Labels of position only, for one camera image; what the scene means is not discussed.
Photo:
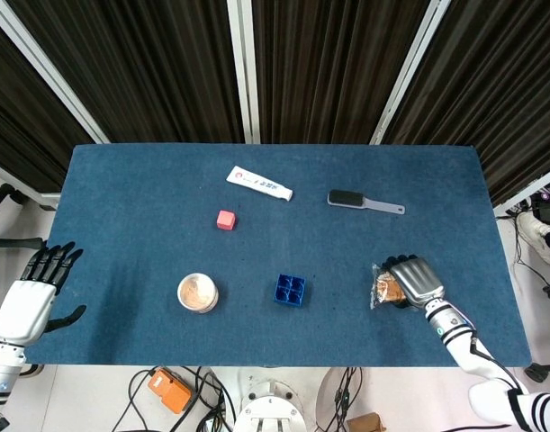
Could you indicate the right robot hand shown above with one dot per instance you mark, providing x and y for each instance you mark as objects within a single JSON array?
[{"x": 416, "y": 279}]

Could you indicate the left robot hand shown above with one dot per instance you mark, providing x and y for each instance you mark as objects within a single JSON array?
[{"x": 24, "y": 302}]

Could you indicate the plastic bag with orange snack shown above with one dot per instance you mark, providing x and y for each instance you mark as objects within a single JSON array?
[{"x": 384, "y": 288}]

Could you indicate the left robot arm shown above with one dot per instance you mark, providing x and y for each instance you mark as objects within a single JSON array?
[{"x": 1, "y": 369}]

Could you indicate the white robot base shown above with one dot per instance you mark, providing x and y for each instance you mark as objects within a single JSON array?
[{"x": 271, "y": 411}]

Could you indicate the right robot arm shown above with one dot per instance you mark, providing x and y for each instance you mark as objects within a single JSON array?
[{"x": 477, "y": 360}]

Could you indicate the black chair base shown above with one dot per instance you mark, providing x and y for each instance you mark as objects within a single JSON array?
[{"x": 4, "y": 216}]

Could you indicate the grey hairbrush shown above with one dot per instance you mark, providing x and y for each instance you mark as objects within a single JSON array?
[{"x": 355, "y": 201}]

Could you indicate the blue four-compartment box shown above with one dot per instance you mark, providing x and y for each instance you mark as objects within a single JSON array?
[{"x": 289, "y": 291}]

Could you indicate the white sneaker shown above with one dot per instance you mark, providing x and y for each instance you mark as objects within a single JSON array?
[{"x": 541, "y": 236}]

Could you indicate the blue felt table cover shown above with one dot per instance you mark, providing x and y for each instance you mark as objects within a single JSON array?
[{"x": 274, "y": 256}]

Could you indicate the brown cardboard box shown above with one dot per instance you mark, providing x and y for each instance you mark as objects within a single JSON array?
[{"x": 366, "y": 423}]

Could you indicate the black caster wheel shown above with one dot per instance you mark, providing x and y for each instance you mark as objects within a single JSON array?
[{"x": 536, "y": 372}]

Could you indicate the orange power box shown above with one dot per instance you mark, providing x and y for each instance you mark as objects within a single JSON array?
[{"x": 168, "y": 390}]

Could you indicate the round jar with beige lid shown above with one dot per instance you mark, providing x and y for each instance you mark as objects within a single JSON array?
[{"x": 197, "y": 293}]

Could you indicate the white toothpaste tube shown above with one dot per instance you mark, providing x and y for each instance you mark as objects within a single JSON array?
[{"x": 258, "y": 183}]

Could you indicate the pink cube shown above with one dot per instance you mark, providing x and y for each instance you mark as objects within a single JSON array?
[{"x": 226, "y": 220}]

